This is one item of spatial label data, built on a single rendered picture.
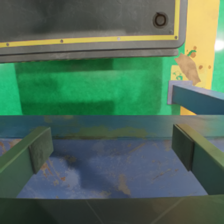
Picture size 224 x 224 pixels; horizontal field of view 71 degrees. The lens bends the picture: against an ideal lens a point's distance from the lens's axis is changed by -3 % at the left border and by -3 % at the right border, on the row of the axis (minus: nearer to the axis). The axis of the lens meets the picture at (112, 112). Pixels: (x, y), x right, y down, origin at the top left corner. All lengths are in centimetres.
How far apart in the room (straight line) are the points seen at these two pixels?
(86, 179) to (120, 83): 64
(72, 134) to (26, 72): 73
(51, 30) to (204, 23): 68
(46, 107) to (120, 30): 57
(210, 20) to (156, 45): 48
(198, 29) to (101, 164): 81
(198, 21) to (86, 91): 61
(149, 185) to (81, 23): 43
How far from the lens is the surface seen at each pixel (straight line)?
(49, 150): 17
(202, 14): 93
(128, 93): 82
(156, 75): 83
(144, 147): 19
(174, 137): 17
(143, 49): 49
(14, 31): 57
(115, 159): 20
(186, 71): 88
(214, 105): 54
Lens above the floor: 80
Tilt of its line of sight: 75 degrees down
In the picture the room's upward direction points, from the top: 177 degrees counter-clockwise
